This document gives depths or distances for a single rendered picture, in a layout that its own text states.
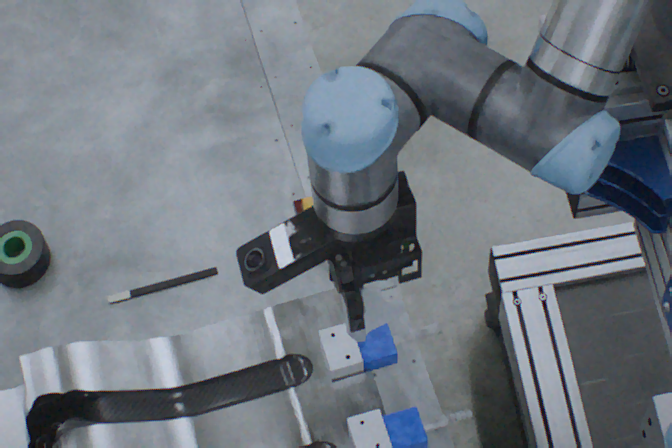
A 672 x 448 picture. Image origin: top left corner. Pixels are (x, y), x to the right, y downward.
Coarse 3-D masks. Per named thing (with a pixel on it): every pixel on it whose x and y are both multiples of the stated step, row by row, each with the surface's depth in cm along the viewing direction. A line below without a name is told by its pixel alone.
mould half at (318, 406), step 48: (192, 336) 148; (240, 336) 148; (288, 336) 147; (48, 384) 140; (96, 384) 141; (144, 384) 144; (336, 384) 144; (0, 432) 146; (96, 432) 138; (144, 432) 140; (192, 432) 142; (240, 432) 142; (288, 432) 141; (336, 432) 141
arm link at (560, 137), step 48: (576, 0) 102; (624, 0) 101; (576, 48) 103; (624, 48) 103; (480, 96) 107; (528, 96) 106; (576, 96) 104; (528, 144) 106; (576, 144) 104; (576, 192) 107
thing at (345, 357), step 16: (320, 336) 144; (336, 336) 144; (368, 336) 145; (384, 336) 145; (400, 336) 146; (416, 336) 146; (336, 352) 143; (352, 352) 143; (368, 352) 144; (384, 352) 144; (336, 368) 142; (352, 368) 143; (368, 368) 145
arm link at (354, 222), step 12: (396, 180) 114; (312, 192) 114; (396, 192) 115; (324, 204) 113; (384, 204) 113; (396, 204) 116; (324, 216) 115; (336, 216) 114; (348, 216) 113; (360, 216) 113; (372, 216) 114; (384, 216) 115; (336, 228) 116; (348, 228) 115; (360, 228) 115; (372, 228) 115
